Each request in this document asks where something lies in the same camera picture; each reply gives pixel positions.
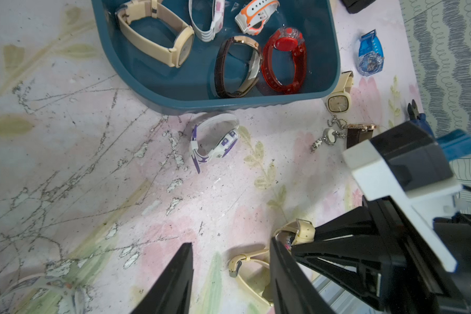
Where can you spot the orange white watch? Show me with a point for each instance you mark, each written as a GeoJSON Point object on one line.
{"type": "Point", "coordinates": [254, 16]}

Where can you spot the beige watch pair front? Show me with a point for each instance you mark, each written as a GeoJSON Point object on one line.
{"type": "Point", "coordinates": [252, 270]}

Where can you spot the black plastic case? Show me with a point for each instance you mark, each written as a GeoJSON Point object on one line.
{"type": "Point", "coordinates": [356, 6]}

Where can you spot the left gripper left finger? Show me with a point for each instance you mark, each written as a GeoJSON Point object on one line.
{"type": "Point", "coordinates": [172, 290]}

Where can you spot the teal storage box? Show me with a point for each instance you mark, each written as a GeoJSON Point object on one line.
{"type": "Point", "coordinates": [191, 88]}

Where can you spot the purple white watch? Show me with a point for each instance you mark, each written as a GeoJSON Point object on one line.
{"type": "Point", "coordinates": [213, 138]}

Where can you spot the beige square face watch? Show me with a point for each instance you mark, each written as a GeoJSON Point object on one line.
{"type": "Point", "coordinates": [339, 101]}

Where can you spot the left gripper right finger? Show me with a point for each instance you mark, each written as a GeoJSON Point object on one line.
{"type": "Point", "coordinates": [292, 291]}

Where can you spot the pink white watch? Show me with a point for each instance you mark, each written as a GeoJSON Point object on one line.
{"type": "Point", "coordinates": [216, 15]}

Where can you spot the cream watch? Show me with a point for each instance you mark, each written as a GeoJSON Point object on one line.
{"type": "Point", "coordinates": [156, 31]}

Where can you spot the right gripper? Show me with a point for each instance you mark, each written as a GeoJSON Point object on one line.
{"type": "Point", "coordinates": [409, 280]}

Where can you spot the dark brown gold watch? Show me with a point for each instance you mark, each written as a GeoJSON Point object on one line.
{"type": "Point", "coordinates": [357, 133]}

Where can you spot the brown strap watch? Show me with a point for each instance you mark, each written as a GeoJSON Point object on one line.
{"type": "Point", "coordinates": [237, 67]}

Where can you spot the blue handled pliers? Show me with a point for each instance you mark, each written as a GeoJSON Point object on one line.
{"type": "Point", "coordinates": [419, 119]}

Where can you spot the red transparent watch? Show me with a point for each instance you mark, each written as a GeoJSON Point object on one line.
{"type": "Point", "coordinates": [285, 61]}

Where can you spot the silver keychain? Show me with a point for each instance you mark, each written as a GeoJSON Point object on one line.
{"type": "Point", "coordinates": [337, 129]}

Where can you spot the patterned white black watch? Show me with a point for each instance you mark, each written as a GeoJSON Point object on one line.
{"type": "Point", "coordinates": [40, 285]}

